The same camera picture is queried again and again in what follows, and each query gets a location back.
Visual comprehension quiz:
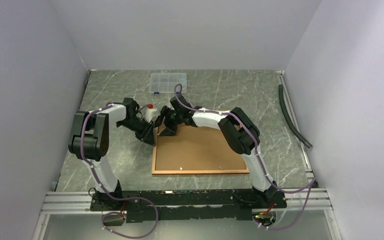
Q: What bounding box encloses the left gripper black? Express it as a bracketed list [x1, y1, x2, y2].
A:
[118, 117, 157, 147]

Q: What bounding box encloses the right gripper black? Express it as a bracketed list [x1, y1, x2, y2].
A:
[155, 106, 183, 137]

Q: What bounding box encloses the brown backing board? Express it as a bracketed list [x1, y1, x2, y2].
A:
[154, 114, 246, 171]

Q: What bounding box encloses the wooden picture frame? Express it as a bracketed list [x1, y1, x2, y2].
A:
[151, 110, 250, 176]

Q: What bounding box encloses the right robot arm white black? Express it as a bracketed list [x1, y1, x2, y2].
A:
[154, 94, 277, 208]

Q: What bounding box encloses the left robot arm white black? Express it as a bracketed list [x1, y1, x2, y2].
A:
[68, 97, 156, 210]

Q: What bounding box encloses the clear plastic organizer box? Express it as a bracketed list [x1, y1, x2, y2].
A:
[148, 72, 188, 95]

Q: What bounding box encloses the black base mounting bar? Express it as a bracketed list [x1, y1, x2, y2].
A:
[90, 188, 287, 223]

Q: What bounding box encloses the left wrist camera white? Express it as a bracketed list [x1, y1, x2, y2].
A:
[144, 103, 161, 123]

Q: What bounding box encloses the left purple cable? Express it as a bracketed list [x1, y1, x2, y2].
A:
[79, 101, 160, 239]

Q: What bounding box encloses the purple cable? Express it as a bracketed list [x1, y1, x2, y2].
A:
[79, 101, 160, 239]
[173, 83, 317, 232]

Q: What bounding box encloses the aluminium extrusion rail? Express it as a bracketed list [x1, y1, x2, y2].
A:
[40, 191, 92, 215]

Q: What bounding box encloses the black corrugated hose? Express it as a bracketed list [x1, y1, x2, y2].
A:
[278, 84, 313, 149]

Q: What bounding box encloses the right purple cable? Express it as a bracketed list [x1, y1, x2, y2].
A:
[173, 83, 317, 232]

